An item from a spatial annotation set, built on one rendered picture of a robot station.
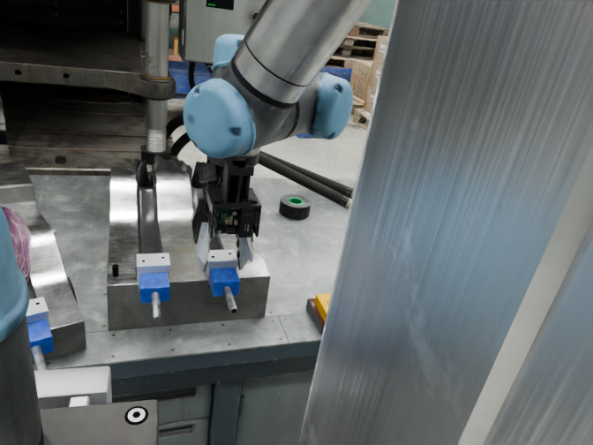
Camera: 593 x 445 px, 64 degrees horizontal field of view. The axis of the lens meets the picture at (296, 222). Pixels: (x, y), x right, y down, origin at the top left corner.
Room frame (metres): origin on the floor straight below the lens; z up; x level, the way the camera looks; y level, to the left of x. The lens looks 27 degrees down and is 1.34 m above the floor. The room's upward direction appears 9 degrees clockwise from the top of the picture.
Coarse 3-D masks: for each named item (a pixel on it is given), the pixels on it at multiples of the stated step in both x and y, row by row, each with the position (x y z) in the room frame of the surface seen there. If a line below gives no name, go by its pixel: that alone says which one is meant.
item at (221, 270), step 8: (208, 256) 0.66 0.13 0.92; (216, 256) 0.66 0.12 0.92; (224, 256) 0.66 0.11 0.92; (232, 256) 0.67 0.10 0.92; (208, 264) 0.64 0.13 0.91; (216, 264) 0.65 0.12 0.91; (224, 264) 0.65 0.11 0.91; (232, 264) 0.66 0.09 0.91; (208, 272) 0.64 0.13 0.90; (216, 272) 0.63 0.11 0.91; (224, 272) 0.64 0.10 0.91; (232, 272) 0.64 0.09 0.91; (208, 280) 0.64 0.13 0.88; (216, 280) 0.61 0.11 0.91; (224, 280) 0.62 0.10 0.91; (232, 280) 0.62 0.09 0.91; (216, 288) 0.61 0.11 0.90; (224, 288) 0.61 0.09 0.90; (232, 288) 0.62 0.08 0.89; (216, 296) 0.61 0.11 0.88; (232, 296) 0.59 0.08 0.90; (232, 304) 0.57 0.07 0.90; (232, 312) 0.56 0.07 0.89
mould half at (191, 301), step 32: (128, 192) 0.84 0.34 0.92; (160, 192) 0.87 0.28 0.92; (128, 224) 0.77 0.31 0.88; (160, 224) 0.79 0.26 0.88; (128, 256) 0.66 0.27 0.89; (192, 256) 0.69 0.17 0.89; (256, 256) 0.73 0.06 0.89; (128, 288) 0.59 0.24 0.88; (192, 288) 0.62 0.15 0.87; (256, 288) 0.66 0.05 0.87; (128, 320) 0.59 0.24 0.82; (160, 320) 0.61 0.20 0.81; (192, 320) 0.63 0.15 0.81; (224, 320) 0.65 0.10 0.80
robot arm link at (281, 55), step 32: (288, 0) 0.42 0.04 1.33; (320, 0) 0.41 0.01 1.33; (352, 0) 0.42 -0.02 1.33; (256, 32) 0.44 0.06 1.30; (288, 32) 0.42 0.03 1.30; (320, 32) 0.42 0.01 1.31; (256, 64) 0.43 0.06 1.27; (288, 64) 0.43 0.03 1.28; (320, 64) 0.44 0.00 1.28; (192, 96) 0.44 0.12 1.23; (224, 96) 0.43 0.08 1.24; (256, 96) 0.44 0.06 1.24; (288, 96) 0.44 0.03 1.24; (192, 128) 0.44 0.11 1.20; (224, 128) 0.42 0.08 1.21; (256, 128) 0.44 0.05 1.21; (288, 128) 0.50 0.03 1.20
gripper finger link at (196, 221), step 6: (198, 204) 0.64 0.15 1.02; (198, 210) 0.64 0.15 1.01; (204, 210) 0.64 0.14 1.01; (192, 216) 0.64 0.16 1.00; (198, 216) 0.63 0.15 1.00; (204, 216) 0.64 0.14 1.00; (192, 222) 0.63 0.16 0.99; (198, 222) 0.64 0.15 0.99; (192, 228) 0.64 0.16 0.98; (198, 228) 0.64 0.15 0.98; (198, 234) 0.63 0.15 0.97
